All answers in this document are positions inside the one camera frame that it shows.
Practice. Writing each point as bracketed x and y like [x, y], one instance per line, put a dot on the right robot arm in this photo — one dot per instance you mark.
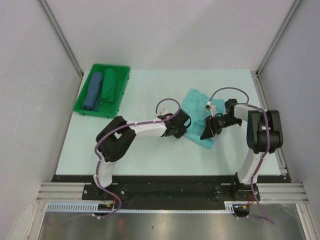
[264, 136]

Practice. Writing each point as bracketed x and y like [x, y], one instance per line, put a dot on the white slotted cable duct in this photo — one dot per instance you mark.
[101, 208]

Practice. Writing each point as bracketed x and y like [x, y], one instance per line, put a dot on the aluminium front rail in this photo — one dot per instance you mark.
[270, 193]

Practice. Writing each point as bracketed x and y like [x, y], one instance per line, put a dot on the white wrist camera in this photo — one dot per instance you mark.
[165, 113]
[211, 108]

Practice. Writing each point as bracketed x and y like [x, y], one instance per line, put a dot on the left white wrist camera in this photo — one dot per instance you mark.
[165, 113]

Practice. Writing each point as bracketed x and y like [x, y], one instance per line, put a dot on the left aluminium frame post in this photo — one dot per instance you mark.
[45, 7]

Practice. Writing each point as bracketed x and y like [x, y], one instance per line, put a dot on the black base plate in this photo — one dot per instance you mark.
[170, 187]

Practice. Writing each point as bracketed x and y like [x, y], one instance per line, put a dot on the rolled blue t shirt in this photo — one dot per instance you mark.
[91, 100]

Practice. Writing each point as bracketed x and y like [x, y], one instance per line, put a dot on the green plastic tray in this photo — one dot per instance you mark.
[108, 110]

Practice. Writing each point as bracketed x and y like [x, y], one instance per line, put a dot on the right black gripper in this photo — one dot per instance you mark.
[211, 128]

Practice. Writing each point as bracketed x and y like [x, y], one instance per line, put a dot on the teal t shirt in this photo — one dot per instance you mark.
[194, 104]

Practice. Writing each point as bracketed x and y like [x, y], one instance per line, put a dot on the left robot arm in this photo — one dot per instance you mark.
[114, 140]

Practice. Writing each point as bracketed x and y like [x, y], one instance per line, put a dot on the aluminium frame post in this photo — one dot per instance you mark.
[293, 9]
[45, 7]

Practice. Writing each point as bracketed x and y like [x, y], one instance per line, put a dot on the right aluminium frame post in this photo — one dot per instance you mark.
[293, 9]

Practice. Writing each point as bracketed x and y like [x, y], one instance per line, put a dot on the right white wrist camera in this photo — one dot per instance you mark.
[211, 108]

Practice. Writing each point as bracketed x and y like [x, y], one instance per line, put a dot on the rolled dark green t shirt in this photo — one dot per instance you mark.
[109, 86]

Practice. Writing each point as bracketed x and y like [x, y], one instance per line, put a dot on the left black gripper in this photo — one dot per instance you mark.
[182, 131]

